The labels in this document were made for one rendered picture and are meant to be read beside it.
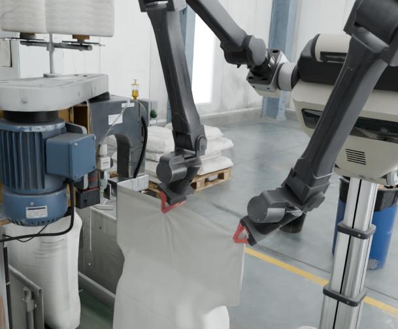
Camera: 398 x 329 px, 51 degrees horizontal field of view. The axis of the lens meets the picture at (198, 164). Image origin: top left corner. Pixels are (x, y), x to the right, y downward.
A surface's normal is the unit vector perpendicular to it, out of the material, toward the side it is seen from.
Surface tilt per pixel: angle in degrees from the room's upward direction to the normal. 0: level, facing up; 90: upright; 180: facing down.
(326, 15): 90
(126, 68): 90
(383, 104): 40
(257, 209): 79
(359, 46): 99
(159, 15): 109
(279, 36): 90
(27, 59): 90
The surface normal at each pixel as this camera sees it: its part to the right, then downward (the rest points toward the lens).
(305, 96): -0.37, -0.62
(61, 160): -0.28, 0.25
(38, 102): 0.51, 0.27
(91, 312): 0.06, -0.96
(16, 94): 0.04, 0.28
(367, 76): 0.39, 0.75
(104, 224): -0.64, 0.18
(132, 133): 0.76, 0.22
